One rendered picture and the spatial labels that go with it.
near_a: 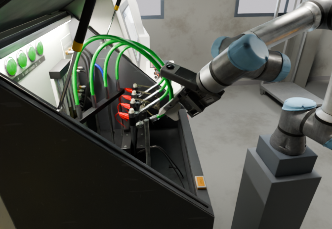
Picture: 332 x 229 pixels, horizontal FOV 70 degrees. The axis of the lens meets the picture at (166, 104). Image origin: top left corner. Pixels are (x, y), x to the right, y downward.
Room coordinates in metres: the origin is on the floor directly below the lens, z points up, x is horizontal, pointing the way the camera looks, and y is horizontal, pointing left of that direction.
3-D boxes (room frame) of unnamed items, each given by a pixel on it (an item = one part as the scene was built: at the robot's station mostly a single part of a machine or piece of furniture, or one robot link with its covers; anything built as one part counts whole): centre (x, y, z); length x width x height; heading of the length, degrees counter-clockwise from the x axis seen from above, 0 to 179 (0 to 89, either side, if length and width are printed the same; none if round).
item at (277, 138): (0.87, -0.56, 0.95); 0.15 x 0.15 x 0.10
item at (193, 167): (0.81, -0.10, 0.87); 0.62 x 0.04 x 0.16; 3
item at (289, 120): (0.86, -0.56, 1.07); 0.13 x 0.12 x 0.14; 28
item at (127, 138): (0.92, 0.14, 0.91); 0.34 x 0.10 x 0.15; 3
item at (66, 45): (1.02, 0.41, 1.20); 0.13 x 0.03 x 0.31; 3
